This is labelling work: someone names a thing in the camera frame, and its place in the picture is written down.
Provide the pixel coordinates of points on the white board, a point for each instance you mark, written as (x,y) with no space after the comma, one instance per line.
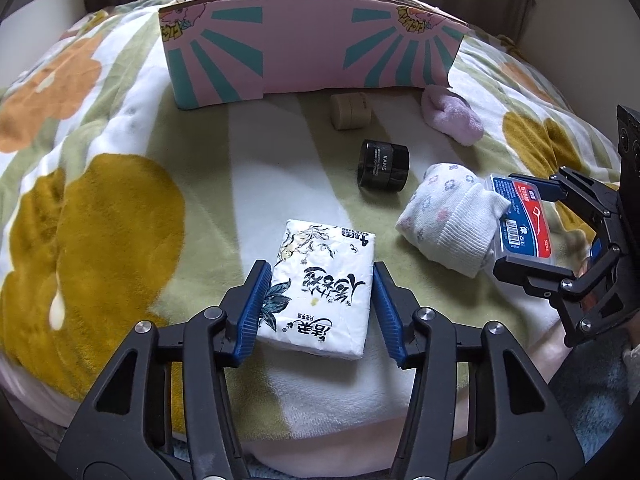
(45,35)

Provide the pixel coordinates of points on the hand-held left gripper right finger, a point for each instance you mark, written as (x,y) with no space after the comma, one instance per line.
(387,310)

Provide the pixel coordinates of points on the black cosmetic jar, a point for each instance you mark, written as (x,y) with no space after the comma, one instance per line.
(384,166)

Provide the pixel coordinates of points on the pink cardboard box teal rays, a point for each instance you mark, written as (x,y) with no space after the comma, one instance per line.
(305,50)

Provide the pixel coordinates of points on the purple fuzzy sock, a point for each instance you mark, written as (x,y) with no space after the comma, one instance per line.
(452,117)

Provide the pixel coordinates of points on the floral fleece blanket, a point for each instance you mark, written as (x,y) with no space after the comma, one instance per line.
(125,210)

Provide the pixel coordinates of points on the light blue fleece blanket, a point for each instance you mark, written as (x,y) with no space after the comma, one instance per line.
(595,395)

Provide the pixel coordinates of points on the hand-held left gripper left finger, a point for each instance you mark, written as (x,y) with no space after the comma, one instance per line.
(256,305)

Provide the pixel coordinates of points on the beige round jar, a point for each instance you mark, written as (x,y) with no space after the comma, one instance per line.
(349,112)

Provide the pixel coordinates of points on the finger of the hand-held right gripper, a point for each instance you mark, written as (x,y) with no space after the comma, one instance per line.
(530,275)
(575,187)

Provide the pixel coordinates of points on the white floral rolled sock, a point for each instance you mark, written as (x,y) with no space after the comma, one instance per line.
(445,220)

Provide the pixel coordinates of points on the white printed tissue pack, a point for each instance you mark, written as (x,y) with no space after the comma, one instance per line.
(320,285)

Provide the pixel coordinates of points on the clear plastic box red label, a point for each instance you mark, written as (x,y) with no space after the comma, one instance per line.
(525,230)

